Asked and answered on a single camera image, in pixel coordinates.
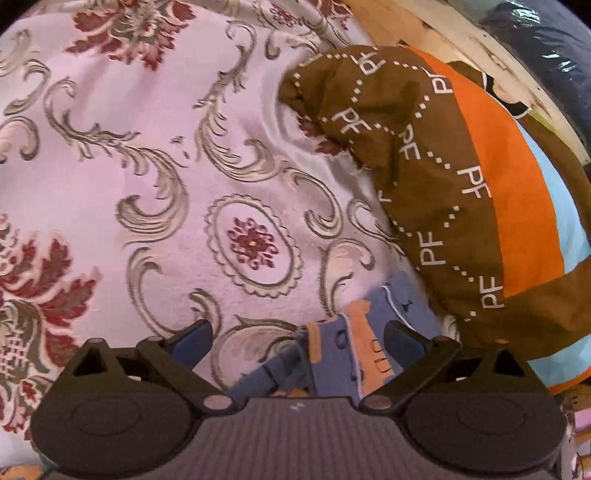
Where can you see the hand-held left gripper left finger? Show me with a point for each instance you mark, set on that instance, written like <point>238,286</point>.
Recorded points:
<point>193,340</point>

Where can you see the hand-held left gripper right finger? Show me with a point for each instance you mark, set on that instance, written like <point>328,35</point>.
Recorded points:
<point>402,342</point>

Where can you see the blue pants with orange print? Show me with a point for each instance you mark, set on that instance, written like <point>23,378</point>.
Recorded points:
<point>360,332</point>

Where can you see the pink floral bedspread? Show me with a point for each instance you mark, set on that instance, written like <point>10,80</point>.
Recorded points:
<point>115,207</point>

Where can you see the brown and orange printed pillow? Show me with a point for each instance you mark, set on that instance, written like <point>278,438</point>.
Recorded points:
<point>415,184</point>

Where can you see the plastic-wrapped bedding bundle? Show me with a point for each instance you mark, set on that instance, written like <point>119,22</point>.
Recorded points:
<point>545,41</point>

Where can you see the wooden bed frame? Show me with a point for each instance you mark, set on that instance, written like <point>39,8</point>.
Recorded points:
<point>461,37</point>

